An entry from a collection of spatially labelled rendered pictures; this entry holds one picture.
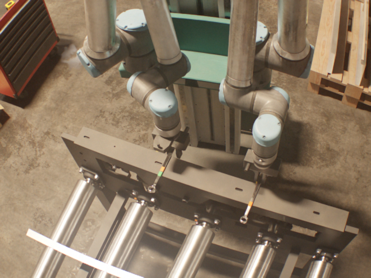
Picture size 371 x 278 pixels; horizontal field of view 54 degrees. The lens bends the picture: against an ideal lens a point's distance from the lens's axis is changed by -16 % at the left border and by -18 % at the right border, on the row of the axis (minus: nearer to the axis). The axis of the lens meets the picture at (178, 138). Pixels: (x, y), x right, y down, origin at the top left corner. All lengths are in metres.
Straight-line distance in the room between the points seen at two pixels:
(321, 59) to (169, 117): 2.02
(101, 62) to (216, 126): 1.06
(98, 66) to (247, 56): 0.62
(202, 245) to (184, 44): 0.87
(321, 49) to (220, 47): 1.64
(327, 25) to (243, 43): 2.39
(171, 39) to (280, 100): 0.41
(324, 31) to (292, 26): 2.16
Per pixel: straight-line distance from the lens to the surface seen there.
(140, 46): 1.71
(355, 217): 2.91
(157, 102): 1.40
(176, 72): 1.51
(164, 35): 1.40
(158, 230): 2.41
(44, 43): 3.66
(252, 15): 1.22
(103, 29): 1.43
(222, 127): 2.47
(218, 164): 2.57
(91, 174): 1.99
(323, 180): 2.95
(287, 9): 1.29
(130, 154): 1.67
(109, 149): 1.71
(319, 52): 3.29
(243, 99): 1.35
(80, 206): 1.93
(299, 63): 1.54
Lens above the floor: 2.58
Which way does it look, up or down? 58 degrees down
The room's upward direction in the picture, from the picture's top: 11 degrees counter-clockwise
